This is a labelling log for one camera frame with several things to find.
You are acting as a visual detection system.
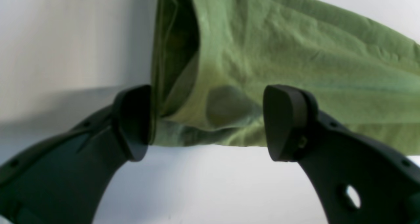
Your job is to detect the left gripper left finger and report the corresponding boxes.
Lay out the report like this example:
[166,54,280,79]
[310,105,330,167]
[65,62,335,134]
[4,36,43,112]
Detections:
[0,85,151,224]

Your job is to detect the olive green T-shirt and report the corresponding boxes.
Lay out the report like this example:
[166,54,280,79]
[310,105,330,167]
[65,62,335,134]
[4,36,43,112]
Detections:
[150,0,420,155]

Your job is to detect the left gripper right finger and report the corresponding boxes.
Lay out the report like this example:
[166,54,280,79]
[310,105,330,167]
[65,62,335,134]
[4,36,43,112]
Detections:
[263,85,420,224]

